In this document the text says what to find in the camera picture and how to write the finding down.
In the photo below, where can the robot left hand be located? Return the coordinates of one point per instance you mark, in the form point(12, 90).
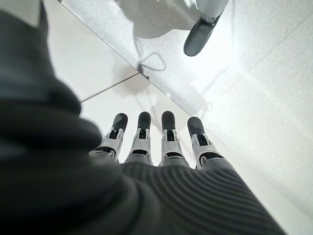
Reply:
point(97, 195)

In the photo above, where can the wide white cabinet door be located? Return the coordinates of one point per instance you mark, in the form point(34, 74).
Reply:
point(115, 98)

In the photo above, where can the black robot left foot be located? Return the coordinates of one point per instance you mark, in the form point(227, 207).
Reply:
point(198, 39)

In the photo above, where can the silver robot left leg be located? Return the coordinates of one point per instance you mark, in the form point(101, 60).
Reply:
point(212, 6)

